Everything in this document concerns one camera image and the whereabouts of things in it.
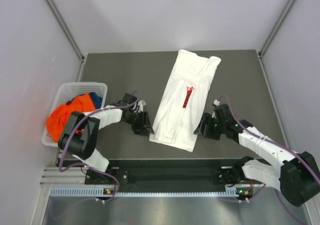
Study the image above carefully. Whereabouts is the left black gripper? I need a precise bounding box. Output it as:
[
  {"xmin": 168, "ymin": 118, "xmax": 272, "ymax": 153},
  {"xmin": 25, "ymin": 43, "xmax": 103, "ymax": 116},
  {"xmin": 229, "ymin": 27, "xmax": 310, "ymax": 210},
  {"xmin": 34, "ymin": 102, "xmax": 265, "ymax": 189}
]
[{"xmin": 124, "ymin": 110, "xmax": 154, "ymax": 136}]

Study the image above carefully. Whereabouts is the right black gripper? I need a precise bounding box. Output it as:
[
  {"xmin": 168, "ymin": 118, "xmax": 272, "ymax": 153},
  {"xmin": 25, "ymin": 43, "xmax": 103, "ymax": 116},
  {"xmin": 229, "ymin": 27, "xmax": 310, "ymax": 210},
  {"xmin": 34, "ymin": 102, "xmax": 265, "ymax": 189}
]
[{"xmin": 194, "ymin": 112, "xmax": 226, "ymax": 140}]

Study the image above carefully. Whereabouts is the white t-shirt red print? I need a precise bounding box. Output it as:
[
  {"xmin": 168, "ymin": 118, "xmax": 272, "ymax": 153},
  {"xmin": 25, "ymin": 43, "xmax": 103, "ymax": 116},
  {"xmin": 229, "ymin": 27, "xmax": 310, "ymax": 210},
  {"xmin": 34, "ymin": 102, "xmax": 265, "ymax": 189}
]
[{"xmin": 149, "ymin": 49, "xmax": 222, "ymax": 152}]

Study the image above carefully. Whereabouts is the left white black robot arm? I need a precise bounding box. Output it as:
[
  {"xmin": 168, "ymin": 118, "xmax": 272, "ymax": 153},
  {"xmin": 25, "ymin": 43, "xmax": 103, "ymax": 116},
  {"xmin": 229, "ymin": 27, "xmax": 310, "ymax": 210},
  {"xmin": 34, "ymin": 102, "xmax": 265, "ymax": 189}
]
[{"xmin": 57, "ymin": 93, "xmax": 155, "ymax": 184}]

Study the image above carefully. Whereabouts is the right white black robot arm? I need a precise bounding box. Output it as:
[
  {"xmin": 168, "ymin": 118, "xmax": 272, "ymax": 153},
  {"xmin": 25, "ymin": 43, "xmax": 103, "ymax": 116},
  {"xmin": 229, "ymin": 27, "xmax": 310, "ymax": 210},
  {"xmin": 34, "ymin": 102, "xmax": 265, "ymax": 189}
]
[{"xmin": 193, "ymin": 104, "xmax": 320, "ymax": 207}]

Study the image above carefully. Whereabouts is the navy blue t-shirt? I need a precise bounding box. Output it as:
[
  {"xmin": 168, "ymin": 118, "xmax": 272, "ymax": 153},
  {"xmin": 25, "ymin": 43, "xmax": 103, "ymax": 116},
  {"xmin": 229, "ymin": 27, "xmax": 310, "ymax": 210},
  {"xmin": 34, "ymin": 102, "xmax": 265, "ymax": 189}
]
[{"xmin": 66, "ymin": 92, "xmax": 103, "ymax": 113}]

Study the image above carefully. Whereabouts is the white plastic laundry basket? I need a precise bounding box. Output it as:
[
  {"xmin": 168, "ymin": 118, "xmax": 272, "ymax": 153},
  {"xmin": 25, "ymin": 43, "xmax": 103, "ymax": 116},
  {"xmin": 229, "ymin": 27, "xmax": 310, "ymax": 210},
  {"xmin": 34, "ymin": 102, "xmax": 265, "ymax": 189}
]
[{"xmin": 41, "ymin": 82, "xmax": 108, "ymax": 147}]

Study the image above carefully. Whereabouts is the orange t-shirt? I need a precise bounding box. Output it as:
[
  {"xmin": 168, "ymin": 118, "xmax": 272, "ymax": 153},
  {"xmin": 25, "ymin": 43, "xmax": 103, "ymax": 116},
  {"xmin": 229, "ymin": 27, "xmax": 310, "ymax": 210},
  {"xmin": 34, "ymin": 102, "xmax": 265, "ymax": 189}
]
[{"xmin": 45, "ymin": 92, "xmax": 98, "ymax": 143}]

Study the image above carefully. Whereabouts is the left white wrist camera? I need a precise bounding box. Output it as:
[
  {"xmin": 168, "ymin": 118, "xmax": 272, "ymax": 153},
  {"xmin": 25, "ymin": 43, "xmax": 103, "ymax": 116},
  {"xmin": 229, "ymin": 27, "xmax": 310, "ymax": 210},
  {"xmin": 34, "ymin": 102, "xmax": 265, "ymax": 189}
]
[{"xmin": 133, "ymin": 100, "xmax": 146, "ymax": 114}]

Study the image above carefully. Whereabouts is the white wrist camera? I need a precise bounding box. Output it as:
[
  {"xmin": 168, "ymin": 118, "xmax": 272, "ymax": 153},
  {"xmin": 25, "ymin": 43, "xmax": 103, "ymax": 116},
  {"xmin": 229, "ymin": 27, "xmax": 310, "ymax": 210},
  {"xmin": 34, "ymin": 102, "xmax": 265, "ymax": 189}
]
[
  {"xmin": 211, "ymin": 99, "xmax": 220, "ymax": 119},
  {"xmin": 133, "ymin": 100, "xmax": 146, "ymax": 114}
]

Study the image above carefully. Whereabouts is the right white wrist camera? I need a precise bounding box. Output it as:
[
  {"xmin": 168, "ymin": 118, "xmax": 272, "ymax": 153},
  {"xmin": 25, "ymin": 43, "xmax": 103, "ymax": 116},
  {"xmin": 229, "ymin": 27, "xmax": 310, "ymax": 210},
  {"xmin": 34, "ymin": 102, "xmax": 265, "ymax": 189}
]
[{"xmin": 211, "ymin": 99, "xmax": 220, "ymax": 119}]

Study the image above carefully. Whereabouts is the grey slotted cable duct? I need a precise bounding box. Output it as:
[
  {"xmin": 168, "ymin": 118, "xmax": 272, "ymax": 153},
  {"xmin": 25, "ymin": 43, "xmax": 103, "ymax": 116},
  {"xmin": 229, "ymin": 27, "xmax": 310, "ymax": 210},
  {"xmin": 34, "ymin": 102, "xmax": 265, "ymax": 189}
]
[{"xmin": 49, "ymin": 186, "xmax": 253, "ymax": 198}]

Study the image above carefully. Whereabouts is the aluminium frame rail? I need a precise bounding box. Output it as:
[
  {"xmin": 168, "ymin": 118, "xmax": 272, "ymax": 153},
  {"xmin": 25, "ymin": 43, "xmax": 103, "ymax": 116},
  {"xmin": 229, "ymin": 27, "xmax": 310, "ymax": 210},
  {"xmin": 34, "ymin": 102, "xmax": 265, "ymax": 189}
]
[{"xmin": 40, "ymin": 167, "xmax": 87, "ymax": 187}]

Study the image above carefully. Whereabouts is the right aluminium corner post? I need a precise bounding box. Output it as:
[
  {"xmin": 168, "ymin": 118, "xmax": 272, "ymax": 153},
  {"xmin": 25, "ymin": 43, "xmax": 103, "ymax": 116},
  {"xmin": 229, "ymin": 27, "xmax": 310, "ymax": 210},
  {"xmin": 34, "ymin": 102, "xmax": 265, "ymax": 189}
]
[{"xmin": 258, "ymin": 0, "xmax": 307, "ymax": 58}]

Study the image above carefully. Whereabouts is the aluminium corner post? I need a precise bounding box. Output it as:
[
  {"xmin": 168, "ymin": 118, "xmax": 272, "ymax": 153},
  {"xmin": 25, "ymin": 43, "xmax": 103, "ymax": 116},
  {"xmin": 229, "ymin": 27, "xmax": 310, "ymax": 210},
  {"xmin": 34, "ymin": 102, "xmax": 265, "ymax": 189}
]
[
  {"xmin": 258, "ymin": 0, "xmax": 307, "ymax": 58},
  {"xmin": 37, "ymin": 0, "xmax": 87, "ymax": 63}
]

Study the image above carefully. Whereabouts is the left aluminium corner post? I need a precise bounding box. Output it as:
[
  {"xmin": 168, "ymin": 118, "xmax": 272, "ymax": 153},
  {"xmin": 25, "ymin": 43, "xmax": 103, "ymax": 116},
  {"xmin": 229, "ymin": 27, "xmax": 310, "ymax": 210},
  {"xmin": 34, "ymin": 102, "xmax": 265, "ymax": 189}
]
[{"xmin": 37, "ymin": 0, "xmax": 87, "ymax": 63}]

